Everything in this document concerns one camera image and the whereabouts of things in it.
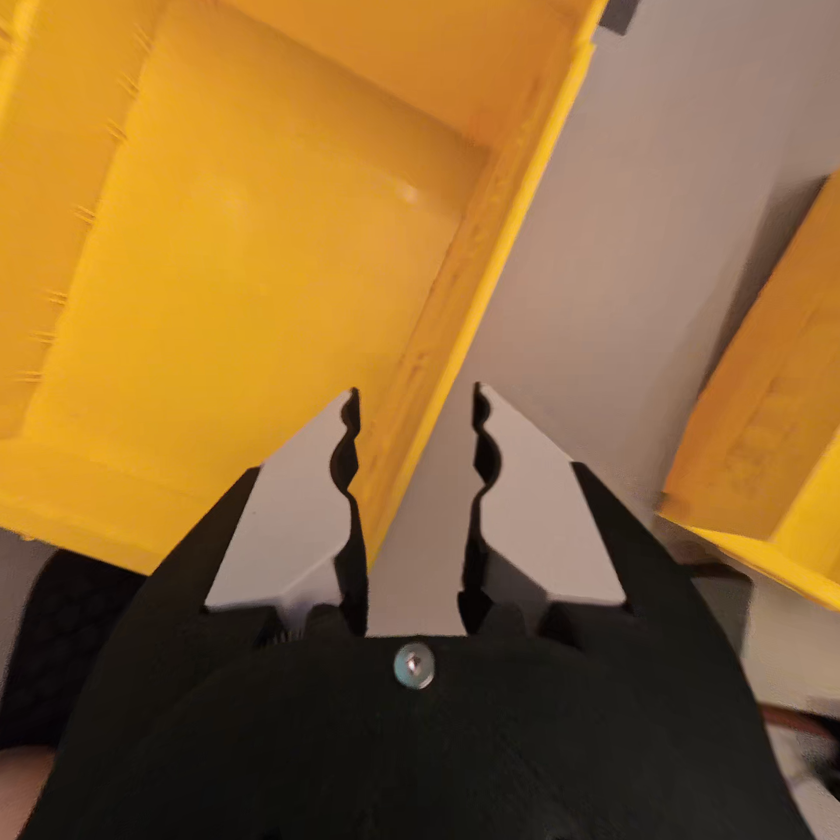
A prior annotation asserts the black mesh office chair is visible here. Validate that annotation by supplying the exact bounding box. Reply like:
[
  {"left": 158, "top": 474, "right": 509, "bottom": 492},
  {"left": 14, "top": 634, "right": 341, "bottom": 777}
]
[{"left": 0, "top": 550, "right": 148, "bottom": 749}]

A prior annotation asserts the brown cable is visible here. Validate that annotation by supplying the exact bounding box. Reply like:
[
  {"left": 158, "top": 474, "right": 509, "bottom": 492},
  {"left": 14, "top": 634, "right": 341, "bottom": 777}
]
[{"left": 758, "top": 703, "right": 840, "bottom": 746}]

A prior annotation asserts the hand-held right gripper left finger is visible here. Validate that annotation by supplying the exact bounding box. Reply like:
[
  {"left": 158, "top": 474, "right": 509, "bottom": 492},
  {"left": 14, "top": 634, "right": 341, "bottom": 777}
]
[{"left": 203, "top": 386, "right": 368, "bottom": 637}]

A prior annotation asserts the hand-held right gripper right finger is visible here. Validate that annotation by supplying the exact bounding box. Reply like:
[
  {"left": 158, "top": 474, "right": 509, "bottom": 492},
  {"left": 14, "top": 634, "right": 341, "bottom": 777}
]
[{"left": 457, "top": 382, "right": 627, "bottom": 637}]

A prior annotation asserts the dark grey object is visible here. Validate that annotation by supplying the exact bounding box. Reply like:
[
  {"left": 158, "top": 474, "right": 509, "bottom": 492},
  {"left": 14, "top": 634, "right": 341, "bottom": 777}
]
[{"left": 600, "top": 0, "right": 641, "bottom": 35}]

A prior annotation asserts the yellow plastic bin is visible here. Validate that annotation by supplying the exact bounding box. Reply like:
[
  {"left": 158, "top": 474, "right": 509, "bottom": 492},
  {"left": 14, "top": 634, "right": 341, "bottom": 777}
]
[
  {"left": 656, "top": 174, "right": 840, "bottom": 613},
  {"left": 0, "top": 0, "right": 611, "bottom": 577}
]

